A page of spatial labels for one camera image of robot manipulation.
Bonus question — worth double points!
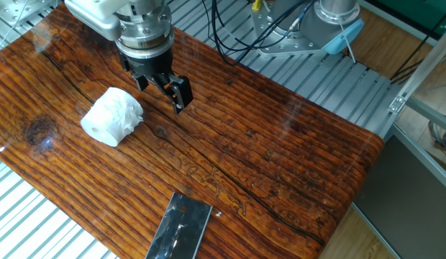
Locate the glossy wood grain mat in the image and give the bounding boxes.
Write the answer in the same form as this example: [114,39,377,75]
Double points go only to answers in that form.
[0,0,385,259]

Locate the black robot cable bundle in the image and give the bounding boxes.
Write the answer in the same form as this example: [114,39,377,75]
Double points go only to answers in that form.
[201,0,319,68]

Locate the cable with metal connector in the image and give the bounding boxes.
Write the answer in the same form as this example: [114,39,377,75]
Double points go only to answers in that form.
[286,0,319,39]

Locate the aluminium frame post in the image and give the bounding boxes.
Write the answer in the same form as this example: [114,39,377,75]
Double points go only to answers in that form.
[388,24,446,114]

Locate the grey panel board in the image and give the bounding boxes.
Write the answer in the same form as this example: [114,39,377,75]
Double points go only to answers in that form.
[352,135,446,259]

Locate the shiny metal tray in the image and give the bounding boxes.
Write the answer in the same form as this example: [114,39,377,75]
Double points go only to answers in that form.
[145,191,214,259]

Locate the white zip tie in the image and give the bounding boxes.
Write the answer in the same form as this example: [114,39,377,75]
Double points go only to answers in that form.
[337,16,358,65]

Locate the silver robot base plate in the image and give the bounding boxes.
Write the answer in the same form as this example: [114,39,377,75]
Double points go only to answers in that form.
[250,2,330,58]

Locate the coiled cables on floor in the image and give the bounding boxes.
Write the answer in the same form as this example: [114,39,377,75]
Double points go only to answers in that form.
[427,118,446,160]

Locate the perforated metal plate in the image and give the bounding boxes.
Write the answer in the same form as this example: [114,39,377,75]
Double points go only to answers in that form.
[0,0,60,27]

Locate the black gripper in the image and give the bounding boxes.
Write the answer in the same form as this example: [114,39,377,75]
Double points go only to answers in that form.
[117,46,194,115]

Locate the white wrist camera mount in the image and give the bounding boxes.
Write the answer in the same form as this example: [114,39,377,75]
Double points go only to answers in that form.
[63,0,135,42]

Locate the aluminium frame rail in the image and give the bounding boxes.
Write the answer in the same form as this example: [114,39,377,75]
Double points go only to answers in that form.
[390,123,446,195]
[406,96,446,133]

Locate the thin black cable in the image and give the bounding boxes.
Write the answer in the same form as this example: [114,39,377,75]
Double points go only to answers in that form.
[390,14,446,82]

